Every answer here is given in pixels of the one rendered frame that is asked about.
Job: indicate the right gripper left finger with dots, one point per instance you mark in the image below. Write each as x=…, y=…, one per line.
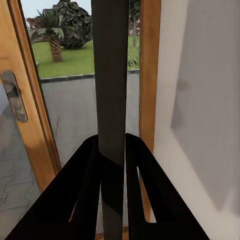
x=68, y=208

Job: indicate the poster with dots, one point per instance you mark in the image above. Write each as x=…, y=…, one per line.
x=110, y=28

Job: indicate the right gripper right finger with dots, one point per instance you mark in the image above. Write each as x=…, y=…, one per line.
x=174, y=219

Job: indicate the door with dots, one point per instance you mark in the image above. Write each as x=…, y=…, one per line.
x=48, y=104

